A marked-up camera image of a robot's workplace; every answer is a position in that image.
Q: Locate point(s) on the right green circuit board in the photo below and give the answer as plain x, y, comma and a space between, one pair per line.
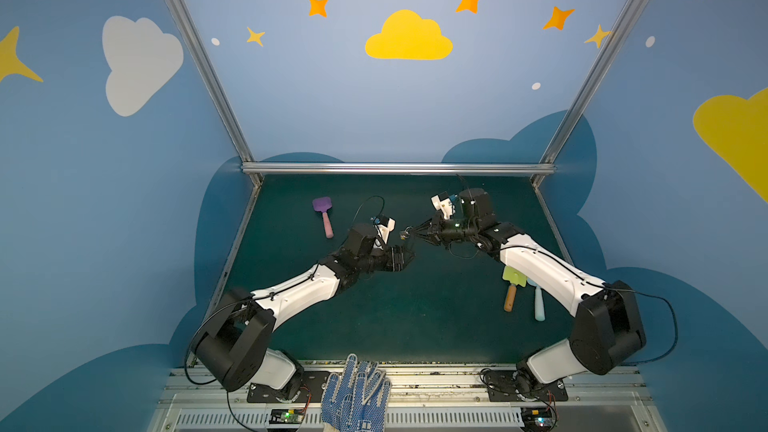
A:
537, 420

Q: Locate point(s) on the left green circuit board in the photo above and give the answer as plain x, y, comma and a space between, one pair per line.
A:
286, 417

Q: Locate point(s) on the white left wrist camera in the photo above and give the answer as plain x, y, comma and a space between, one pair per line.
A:
384, 226

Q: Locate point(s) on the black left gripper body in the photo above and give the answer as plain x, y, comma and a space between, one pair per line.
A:
391, 258

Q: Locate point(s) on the aluminium left frame post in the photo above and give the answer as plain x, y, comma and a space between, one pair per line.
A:
196, 48

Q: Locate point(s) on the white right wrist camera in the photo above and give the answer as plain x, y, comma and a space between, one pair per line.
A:
445, 204

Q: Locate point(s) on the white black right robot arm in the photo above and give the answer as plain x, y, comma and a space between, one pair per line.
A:
607, 326

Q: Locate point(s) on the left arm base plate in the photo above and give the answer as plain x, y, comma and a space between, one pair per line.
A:
301, 386

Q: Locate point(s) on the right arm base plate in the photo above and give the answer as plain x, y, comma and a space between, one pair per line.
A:
510, 385

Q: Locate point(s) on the green circuit board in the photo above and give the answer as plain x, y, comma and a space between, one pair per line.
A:
537, 420
286, 417

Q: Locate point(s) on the purple spade pink handle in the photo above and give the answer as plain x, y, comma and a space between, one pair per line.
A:
323, 205

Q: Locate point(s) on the aluminium frame post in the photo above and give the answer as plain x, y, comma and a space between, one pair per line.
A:
622, 27
196, 48

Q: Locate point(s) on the light blue handle tool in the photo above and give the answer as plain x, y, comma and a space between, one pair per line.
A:
539, 309

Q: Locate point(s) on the blue dotted work gloves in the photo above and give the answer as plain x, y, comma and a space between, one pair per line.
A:
357, 398

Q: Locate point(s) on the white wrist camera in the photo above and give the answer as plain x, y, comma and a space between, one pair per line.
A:
384, 226
445, 204

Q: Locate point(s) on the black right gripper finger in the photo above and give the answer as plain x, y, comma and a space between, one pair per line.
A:
423, 237
423, 227

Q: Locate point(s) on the aluminium right frame post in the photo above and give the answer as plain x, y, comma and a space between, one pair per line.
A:
622, 27

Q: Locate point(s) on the aluminium back frame rail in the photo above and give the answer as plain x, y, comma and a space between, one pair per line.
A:
480, 169

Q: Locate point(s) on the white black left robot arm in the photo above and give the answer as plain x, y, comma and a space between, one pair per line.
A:
233, 342

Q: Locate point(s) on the wooden handle tool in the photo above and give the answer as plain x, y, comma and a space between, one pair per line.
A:
515, 280

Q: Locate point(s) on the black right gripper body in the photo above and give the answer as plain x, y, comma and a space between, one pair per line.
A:
435, 232

